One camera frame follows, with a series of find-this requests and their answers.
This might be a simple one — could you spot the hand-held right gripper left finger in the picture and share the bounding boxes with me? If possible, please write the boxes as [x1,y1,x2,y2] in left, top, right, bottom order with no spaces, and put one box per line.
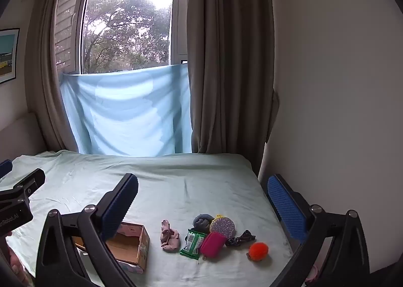
[35,173,139,287]

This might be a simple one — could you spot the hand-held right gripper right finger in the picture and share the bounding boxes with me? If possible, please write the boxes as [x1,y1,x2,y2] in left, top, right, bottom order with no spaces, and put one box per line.
[267,174,370,287]

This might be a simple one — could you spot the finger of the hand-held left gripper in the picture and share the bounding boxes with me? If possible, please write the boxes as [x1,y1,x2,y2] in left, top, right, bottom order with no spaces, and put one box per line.
[0,168,46,204]
[0,159,13,179]

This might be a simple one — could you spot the cardboard box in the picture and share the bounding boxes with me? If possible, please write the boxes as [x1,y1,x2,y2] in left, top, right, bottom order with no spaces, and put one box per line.
[73,221,150,274]

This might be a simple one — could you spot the orange fluffy pompom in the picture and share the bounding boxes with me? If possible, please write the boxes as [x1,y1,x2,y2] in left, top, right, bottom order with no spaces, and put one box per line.
[248,242,270,262]

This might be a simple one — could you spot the pink sock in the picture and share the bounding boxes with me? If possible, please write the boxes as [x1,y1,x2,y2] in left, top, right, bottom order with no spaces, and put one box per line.
[160,219,181,252]

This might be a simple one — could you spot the round silver glitter pouch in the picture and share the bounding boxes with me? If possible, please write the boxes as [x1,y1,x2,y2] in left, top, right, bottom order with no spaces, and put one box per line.
[209,214,236,240]

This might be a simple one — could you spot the green wet wipes packet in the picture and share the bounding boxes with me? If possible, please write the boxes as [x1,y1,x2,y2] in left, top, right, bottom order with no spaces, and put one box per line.
[179,228,209,260]

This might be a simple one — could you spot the magenta zip pouch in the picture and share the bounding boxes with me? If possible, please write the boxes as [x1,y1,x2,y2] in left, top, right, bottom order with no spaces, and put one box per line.
[200,232,226,259]

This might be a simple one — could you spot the person's left hand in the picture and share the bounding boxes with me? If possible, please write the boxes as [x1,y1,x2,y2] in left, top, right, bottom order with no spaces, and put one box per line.
[8,247,25,276]

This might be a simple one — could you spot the beige padded headboard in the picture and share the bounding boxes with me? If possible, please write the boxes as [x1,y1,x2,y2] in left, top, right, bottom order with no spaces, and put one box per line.
[0,112,48,162]

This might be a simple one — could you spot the dark patterned scrunchie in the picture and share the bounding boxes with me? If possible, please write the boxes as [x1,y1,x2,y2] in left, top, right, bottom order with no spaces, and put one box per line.
[225,230,256,247]

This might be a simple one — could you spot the pink cloth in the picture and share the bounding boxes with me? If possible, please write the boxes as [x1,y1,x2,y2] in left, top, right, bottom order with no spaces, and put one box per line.
[306,264,322,284]

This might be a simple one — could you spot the grey rolled sock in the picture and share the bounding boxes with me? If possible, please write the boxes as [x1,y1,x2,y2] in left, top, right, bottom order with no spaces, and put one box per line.
[192,213,215,233]

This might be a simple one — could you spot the light blue hanging cloth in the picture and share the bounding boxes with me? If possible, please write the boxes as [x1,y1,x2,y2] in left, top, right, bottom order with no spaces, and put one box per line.
[60,63,193,157]

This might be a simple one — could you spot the brown curtain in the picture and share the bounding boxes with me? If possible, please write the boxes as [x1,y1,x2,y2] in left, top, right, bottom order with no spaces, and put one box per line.
[186,0,280,178]
[25,0,80,152]

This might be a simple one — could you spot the white framed window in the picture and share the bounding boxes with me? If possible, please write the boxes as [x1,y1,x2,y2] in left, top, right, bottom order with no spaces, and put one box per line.
[54,0,190,75]

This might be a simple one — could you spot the framed wall poster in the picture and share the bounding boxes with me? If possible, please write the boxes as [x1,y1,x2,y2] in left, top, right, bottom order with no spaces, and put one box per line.
[0,28,21,85]

